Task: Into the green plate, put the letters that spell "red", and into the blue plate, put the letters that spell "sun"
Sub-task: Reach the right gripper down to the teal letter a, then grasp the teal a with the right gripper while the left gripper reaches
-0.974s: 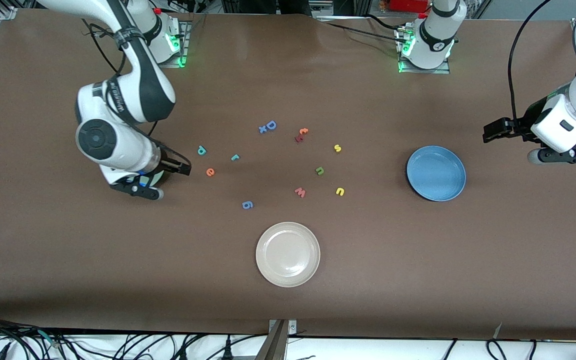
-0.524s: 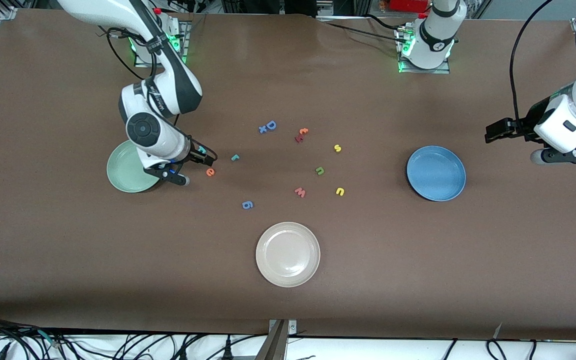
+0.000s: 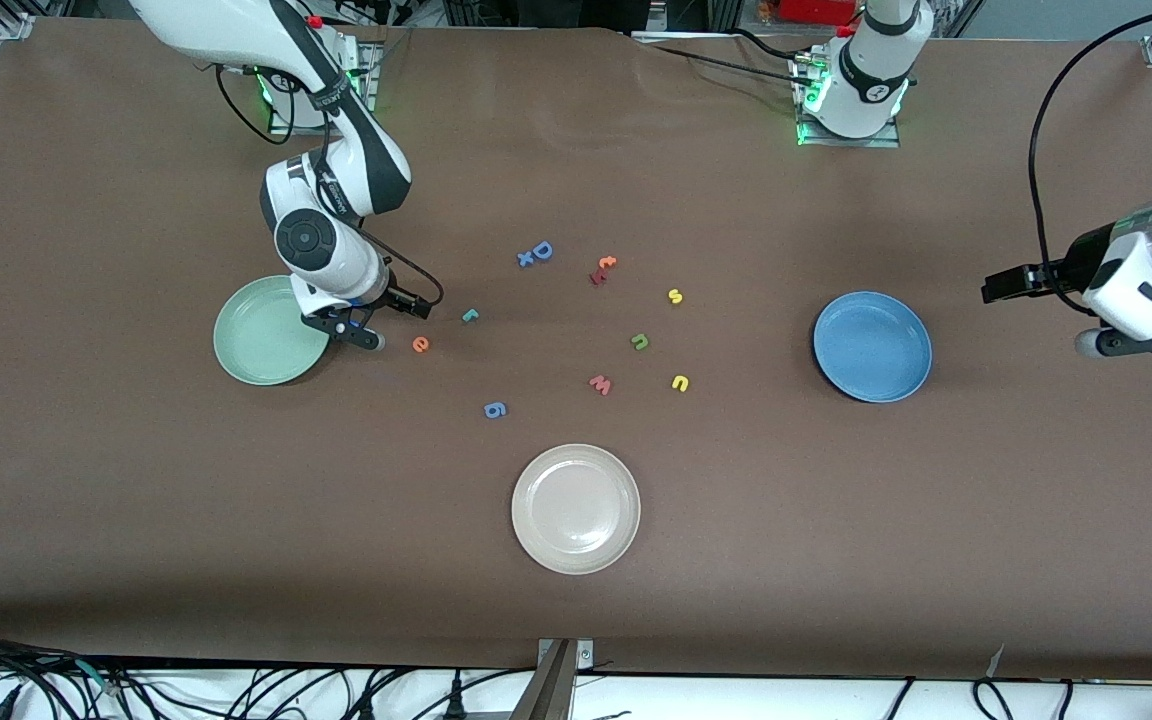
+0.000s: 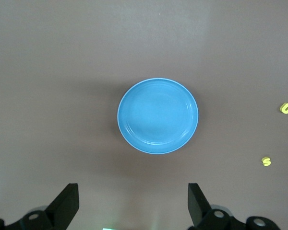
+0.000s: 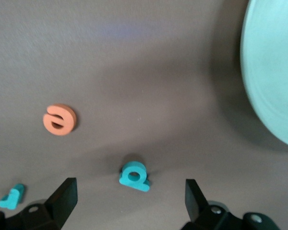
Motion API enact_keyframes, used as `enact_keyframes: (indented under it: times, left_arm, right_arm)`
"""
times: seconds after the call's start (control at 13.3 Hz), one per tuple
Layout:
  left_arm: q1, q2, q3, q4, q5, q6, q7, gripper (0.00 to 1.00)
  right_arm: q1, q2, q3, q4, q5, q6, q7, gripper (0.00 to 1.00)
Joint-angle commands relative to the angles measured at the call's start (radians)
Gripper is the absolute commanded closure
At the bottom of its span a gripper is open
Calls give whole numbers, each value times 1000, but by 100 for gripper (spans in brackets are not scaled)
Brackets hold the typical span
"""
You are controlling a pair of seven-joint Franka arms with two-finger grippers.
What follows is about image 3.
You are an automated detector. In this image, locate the pale green plate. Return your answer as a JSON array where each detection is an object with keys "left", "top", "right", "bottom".
[{"left": 213, "top": 275, "right": 333, "bottom": 387}]

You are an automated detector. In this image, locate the blue plate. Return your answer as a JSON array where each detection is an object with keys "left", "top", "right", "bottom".
[{"left": 813, "top": 291, "right": 933, "bottom": 404}]

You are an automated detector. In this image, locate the beige plate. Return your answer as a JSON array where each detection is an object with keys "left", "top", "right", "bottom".
[{"left": 511, "top": 444, "right": 642, "bottom": 576}]

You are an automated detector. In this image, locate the brown table cover sheet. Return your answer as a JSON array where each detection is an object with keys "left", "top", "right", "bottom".
[{"left": 0, "top": 18, "right": 1152, "bottom": 681}]

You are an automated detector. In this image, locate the red box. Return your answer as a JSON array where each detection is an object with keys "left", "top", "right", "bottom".
[{"left": 776, "top": 0, "right": 862, "bottom": 26}]

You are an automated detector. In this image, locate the black equipment box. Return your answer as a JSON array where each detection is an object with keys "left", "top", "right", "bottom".
[{"left": 533, "top": 0, "right": 640, "bottom": 29}]

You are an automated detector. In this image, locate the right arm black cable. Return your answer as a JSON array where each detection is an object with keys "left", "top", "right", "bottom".
[{"left": 214, "top": 60, "right": 444, "bottom": 309}]

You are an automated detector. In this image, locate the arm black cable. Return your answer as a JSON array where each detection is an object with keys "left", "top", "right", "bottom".
[
  {"left": 214, "top": 60, "right": 444, "bottom": 309},
  {"left": 1029, "top": 8, "right": 1152, "bottom": 316}
]

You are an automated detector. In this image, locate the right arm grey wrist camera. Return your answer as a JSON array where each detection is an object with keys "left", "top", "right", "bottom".
[{"left": 300, "top": 308, "right": 385, "bottom": 352}]

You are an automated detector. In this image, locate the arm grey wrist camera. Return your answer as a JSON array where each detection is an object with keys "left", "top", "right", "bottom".
[
  {"left": 1075, "top": 316, "right": 1152, "bottom": 360},
  {"left": 300, "top": 308, "right": 385, "bottom": 352}
]

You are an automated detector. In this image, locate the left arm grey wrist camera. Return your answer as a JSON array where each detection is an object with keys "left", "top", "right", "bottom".
[{"left": 1075, "top": 316, "right": 1152, "bottom": 360}]

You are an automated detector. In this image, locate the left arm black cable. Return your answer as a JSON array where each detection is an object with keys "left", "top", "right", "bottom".
[{"left": 1029, "top": 8, "right": 1152, "bottom": 316}]

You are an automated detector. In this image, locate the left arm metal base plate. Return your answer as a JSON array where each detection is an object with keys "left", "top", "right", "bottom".
[{"left": 794, "top": 50, "right": 902, "bottom": 149}]

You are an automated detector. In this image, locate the black base power cable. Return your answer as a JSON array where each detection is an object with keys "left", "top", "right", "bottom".
[{"left": 636, "top": 28, "right": 817, "bottom": 79}]

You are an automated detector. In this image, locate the aluminium frame strut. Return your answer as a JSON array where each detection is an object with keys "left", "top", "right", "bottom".
[{"left": 509, "top": 638, "right": 595, "bottom": 720}]

